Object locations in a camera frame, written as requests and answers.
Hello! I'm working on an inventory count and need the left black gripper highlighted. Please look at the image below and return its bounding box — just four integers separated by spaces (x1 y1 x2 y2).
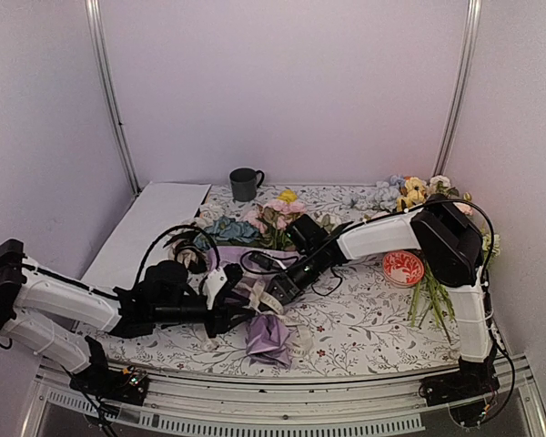
152 292 256 339

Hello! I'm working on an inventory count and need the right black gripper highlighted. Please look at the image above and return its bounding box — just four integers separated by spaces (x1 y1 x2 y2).
258 249 324 313

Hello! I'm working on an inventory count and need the yellow flower stem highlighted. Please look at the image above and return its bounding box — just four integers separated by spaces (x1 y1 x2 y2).
278 189 298 204

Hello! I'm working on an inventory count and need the white printed ribbon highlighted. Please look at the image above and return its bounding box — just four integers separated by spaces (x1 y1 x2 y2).
199 277 313 361

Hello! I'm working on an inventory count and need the blue hydrangea stem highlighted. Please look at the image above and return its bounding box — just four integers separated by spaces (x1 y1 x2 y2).
194 216 260 246

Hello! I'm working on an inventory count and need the pink wrapping paper sheet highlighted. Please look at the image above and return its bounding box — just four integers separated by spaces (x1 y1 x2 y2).
219 246 292 369

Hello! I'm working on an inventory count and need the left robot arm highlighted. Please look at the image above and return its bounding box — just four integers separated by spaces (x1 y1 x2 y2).
0 239 256 395

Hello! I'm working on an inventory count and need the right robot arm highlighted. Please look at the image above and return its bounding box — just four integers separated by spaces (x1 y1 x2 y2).
267 194 497 397

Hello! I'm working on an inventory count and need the pile of fake flowers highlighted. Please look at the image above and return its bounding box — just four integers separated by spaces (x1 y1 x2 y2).
316 174 501 342

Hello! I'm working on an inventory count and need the red patterned bowl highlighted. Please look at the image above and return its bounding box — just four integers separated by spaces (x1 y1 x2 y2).
382 250 425 288

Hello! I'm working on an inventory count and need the dark grey mug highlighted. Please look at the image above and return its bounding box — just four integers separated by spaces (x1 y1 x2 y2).
229 168 265 202

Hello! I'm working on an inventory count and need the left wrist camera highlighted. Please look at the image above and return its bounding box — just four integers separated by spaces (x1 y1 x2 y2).
200 263 244 310

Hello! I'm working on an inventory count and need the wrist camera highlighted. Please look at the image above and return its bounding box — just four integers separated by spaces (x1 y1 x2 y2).
200 263 244 310
239 250 288 276

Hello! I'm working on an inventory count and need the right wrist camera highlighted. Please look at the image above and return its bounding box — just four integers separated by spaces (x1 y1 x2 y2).
239 250 288 276

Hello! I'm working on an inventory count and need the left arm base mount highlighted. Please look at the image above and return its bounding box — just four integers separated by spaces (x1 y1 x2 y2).
69 364 150 406

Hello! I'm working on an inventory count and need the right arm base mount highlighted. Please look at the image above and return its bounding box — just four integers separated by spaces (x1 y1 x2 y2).
419 359 500 406

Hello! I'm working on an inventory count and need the front aluminium rail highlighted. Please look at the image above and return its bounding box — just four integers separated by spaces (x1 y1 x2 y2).
18 354 546 436

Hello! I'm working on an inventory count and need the right aluminium frame post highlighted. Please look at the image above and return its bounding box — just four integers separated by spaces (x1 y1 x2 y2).
432 0 482 176

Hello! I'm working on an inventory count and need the aluminium frame post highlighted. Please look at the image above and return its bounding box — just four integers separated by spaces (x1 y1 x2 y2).
432 0 482 176
85 0 142 197

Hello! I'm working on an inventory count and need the left aluminium frame post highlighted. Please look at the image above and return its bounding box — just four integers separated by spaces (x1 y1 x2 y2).
85 0 142 197

